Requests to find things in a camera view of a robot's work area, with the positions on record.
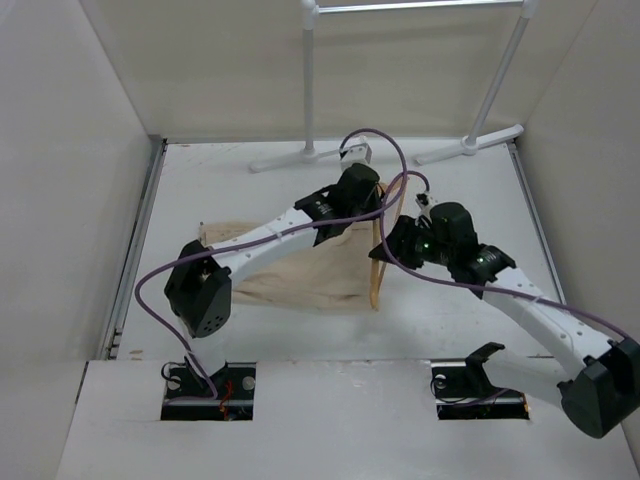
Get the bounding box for right aluminium table rail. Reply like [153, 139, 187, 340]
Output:
[506, 140, 566, 303]

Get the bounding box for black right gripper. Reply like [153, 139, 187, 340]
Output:
[368, 215, 455, 270]

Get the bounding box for white clothes rack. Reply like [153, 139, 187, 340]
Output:
[248, 1, 539, 173]

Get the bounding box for wooden clothes hanger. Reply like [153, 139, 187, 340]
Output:
[369, 181, 406, 311]

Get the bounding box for beige cargo trousers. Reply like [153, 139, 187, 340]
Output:
[197, 219, 381, 315]

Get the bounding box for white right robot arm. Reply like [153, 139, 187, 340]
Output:
[369, 202, 639, 439]

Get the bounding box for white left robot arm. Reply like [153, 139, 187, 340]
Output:
[164, 163, 381, 399]

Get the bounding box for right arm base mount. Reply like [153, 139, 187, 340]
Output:
[429, 361, 530, 421]

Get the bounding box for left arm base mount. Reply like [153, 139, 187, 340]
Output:
[160, 362, 257, 422]

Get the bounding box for left aluminium table rail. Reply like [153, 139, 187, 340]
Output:
[95, 135, 168, 360]

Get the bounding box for aluminium table rail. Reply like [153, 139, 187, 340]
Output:
[506, 140, 566, 303]
[95, 135, 168, 360]

